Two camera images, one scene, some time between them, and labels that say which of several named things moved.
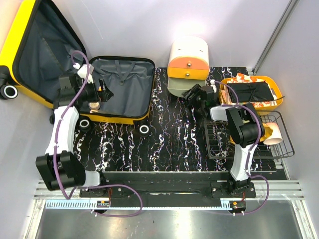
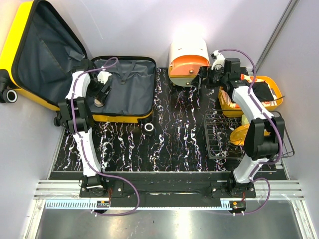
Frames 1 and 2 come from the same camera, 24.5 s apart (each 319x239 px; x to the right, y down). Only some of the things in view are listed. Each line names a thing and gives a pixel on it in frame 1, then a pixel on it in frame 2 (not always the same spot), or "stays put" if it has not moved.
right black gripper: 195,89 → 207,81
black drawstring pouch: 250,91 stays put
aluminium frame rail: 71,198 stays put
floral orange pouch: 241,78 stays put
